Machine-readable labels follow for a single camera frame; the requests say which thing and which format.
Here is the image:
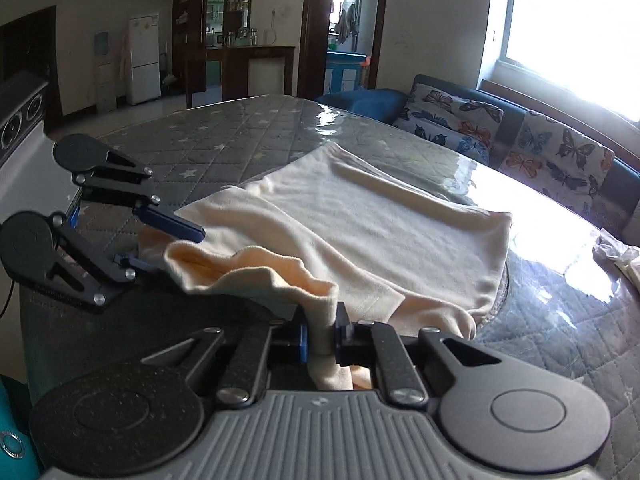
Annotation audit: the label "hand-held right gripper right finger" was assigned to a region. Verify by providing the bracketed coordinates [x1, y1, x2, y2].
[332, 302, 502, 407]

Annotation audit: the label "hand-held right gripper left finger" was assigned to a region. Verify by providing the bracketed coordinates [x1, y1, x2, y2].
[142, 316, 309, 407]

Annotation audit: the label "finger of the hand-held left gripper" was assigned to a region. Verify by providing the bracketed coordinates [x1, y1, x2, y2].
[29, 214, 167, 314]
[72, 152, 207, 242]

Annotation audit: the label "cream knit garment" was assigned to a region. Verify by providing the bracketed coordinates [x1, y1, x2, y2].
[137, 141, 514, 392]

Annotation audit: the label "hanging clothes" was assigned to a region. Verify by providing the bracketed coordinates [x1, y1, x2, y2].
[334, 2, 361, 47]

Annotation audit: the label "water dispenser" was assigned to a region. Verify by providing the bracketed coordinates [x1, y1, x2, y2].
[93, 31, 117, 113]

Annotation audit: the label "white refrigerator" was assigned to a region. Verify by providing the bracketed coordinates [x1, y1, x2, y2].
[127, 12, 162, 107]

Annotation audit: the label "dark wooden side table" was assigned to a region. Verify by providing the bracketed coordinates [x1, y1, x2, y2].
[184, 46, 297, 110]

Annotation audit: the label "dark wooden display cabinet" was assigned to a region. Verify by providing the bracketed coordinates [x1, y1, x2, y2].
[171, 0, 257, 96]

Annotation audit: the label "blue cabinet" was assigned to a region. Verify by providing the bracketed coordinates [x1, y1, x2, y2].
[324, 50, 373, 97]

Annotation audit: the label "butterfly print cushion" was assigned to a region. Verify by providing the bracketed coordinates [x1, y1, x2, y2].
[393, 82, 504, 165]
[491, 109, 616, 202]

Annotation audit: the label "dark blue sofa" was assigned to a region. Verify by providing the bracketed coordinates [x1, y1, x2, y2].
[315, 73, 640, 248]

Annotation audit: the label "crumpled white cloth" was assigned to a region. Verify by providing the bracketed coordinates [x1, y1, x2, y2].
[592, 228, 640, 290]

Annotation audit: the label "bright window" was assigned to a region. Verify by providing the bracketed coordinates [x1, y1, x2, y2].
[492, 0, 640, 128]

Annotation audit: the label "black cable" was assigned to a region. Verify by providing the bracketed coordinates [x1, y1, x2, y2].
[0, 280, 15, 322]

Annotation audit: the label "dark wooden door frame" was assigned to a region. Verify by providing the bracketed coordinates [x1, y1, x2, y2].
[297, 0, 392, 102]

